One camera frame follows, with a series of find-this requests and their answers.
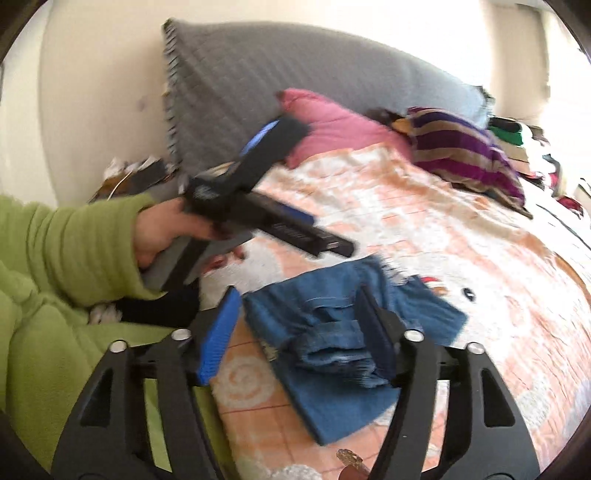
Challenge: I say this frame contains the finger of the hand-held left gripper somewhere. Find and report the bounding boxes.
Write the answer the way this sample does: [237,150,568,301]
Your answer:
[238,116,311,192]
[245,191,357,259]

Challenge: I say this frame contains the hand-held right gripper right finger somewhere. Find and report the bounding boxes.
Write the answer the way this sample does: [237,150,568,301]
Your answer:
[358,284,541,480]

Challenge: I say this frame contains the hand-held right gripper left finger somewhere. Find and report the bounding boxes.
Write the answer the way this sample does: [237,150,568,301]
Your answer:
[51,286,243,480]

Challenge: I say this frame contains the blue denim pants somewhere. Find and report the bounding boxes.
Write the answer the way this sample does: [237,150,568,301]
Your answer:
[242,256,466,446]

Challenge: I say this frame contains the person's left forearm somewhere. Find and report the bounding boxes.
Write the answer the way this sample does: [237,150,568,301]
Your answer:
[0,193,158,305]

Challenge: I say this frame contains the person's left hand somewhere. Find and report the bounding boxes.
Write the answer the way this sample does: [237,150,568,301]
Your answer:
[133,198,218,271]

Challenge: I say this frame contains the pink pillow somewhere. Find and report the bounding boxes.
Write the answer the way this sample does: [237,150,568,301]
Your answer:
[277,89,414,168]

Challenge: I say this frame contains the grey quilted pillow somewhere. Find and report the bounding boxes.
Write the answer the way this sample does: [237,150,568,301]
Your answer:
[161,18,495,169]

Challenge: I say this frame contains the bedside clutter pile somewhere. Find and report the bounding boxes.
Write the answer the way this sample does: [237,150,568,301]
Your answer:
[88,156,185,204]

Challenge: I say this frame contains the dark cloth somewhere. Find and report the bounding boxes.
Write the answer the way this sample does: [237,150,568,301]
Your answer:
[90,284,204,326]

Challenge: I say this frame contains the peach printed blanket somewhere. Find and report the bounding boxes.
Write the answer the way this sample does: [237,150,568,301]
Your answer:
[203,141,591,480]

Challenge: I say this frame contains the person's green clothing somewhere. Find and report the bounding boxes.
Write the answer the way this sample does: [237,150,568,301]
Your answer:
[0,258,232,472]

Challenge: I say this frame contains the purple striped cloth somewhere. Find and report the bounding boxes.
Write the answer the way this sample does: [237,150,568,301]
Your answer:
[392,106,534,217]

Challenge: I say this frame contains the pile of clothes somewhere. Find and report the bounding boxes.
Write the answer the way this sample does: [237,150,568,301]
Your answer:
[487,115,591,213]

